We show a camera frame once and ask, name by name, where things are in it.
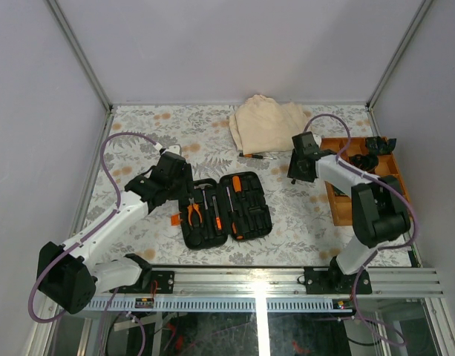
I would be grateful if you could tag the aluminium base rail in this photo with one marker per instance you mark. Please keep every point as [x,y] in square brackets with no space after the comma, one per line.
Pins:
[274,289]

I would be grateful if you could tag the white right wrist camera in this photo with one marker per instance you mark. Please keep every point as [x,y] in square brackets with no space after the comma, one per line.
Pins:
[317,139]

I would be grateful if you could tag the large black orange screwdriver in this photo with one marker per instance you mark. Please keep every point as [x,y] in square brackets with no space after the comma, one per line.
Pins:
[235,227]

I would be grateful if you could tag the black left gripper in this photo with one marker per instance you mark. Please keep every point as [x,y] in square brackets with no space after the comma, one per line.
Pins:
[188,177]

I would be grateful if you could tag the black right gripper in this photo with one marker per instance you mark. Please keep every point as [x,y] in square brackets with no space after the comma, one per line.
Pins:
[293,173]

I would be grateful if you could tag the dark green tool case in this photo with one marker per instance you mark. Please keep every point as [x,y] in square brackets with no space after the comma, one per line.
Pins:
[253,215]

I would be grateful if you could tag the small precision screwdriver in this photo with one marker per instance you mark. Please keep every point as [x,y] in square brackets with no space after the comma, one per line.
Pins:
[255,156]

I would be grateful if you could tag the dark tape roll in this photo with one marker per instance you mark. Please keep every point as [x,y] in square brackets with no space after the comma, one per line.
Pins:
[365,162]
[380,146]

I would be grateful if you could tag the dark tape roll top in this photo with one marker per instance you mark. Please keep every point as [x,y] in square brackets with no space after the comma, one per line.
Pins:
[380,146]

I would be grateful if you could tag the orange utility knife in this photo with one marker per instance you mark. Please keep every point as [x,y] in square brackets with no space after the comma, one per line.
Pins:
[218,223]

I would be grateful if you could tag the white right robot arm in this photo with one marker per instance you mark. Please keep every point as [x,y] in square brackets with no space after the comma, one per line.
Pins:
[379,210]

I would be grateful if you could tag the orange black needle-nose pliers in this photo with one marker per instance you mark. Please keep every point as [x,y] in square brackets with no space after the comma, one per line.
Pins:
[194,215]

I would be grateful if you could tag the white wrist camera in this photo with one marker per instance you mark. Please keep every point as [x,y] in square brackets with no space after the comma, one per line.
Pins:
[175,149]
[317,139]

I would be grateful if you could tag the cream cloth bag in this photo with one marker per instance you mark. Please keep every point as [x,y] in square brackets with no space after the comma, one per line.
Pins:
[262,125]

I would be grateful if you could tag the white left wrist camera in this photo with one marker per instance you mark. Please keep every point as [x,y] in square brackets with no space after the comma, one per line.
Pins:
[175,149]

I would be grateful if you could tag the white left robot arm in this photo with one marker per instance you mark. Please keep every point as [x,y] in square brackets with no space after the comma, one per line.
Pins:
[71,273]

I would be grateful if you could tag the orange handled long screwdriver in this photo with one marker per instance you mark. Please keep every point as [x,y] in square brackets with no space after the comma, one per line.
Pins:
[236,184]

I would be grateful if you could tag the steel claw hammer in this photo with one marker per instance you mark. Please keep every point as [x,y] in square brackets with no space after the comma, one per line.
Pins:
[202,187]

